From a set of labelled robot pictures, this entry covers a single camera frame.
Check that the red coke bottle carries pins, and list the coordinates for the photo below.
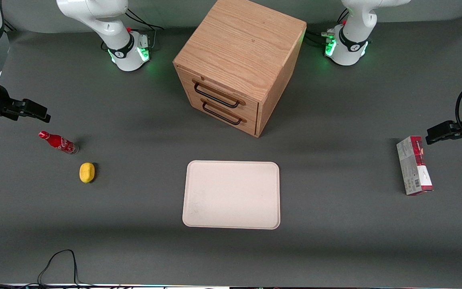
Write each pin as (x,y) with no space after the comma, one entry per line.
(59,143)

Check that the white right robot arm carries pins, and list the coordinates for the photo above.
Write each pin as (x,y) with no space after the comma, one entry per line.
(106,24)

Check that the beige plastic tray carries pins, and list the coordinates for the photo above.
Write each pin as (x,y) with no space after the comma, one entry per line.
(231,195)

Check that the grey and red carton box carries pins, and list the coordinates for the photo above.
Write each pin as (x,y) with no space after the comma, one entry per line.
(413,166)

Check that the yellow lemon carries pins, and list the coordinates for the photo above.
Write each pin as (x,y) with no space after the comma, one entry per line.
(87,172)

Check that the wooden drawer cabinet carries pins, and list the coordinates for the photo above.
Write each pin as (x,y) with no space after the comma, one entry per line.
(241,44)

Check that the aluminium frame rail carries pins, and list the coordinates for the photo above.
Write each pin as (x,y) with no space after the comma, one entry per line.
(9,26)

